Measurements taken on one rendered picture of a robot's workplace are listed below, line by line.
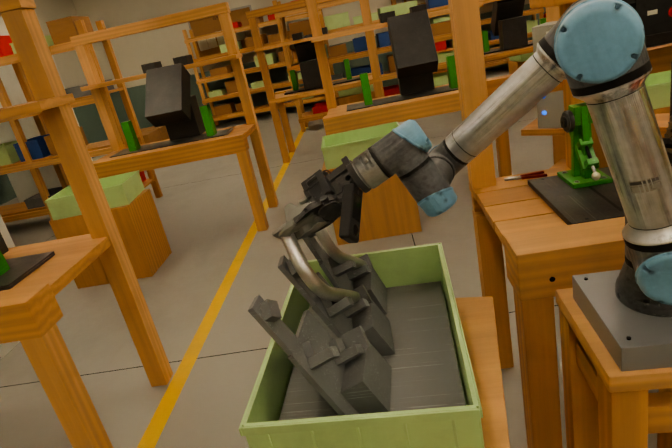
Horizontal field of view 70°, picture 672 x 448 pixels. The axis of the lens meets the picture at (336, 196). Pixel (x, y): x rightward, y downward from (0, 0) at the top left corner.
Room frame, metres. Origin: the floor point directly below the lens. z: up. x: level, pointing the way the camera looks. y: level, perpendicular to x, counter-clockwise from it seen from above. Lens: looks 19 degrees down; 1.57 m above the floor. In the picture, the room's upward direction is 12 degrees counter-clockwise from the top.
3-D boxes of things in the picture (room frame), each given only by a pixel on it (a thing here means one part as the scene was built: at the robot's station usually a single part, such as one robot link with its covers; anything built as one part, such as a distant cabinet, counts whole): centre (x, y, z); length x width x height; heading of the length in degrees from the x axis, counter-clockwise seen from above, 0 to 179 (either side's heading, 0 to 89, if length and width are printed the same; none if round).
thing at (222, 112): (11.11, 0.97, 1.11); 3.01 x 0.54 x 2.23; 84
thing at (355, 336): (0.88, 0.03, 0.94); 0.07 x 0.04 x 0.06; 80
